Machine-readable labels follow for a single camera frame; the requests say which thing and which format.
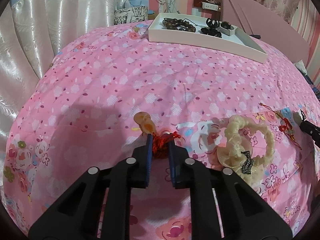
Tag amber pendant red tassel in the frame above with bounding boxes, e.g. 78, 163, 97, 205
133, 112, 181, 159

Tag watch with beige strap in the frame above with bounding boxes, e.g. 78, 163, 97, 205
220, 21, 237, 36

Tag black scrunchie with charm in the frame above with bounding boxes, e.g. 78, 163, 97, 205
201, 27, 222, 38

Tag black braided cord bracelet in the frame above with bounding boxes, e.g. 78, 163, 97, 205
175, 17, 201, 32

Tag brown wooden bead bracelet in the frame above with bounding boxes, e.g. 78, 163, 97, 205
162, 17, 197, 33

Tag black spiral hair clip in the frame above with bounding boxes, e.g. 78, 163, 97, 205
206, 18, 220, 29

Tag beige lace scrunchie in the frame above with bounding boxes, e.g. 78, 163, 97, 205
217, 115, 274, 186

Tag pink headboard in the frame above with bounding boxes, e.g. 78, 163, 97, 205
221, 0, 309, 64

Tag pink floral bedspread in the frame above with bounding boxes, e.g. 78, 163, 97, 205
3, 22, 319, 234

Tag white shallow tray box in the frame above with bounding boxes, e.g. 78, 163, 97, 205
148, 12, 267, 63

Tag white power strip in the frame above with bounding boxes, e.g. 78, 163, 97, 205
202, 2, 221, 11

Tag cream satin curtain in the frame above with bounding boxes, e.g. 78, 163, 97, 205
0, 0, 126, 136

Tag black white floral tote bag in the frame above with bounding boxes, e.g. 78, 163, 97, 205
114, 5, 148, 25

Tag light blue paper bag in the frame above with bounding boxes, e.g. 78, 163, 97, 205
117, 0, 150, 9

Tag red string bracelet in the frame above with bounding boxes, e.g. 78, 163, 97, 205
258, 102, 303, 151

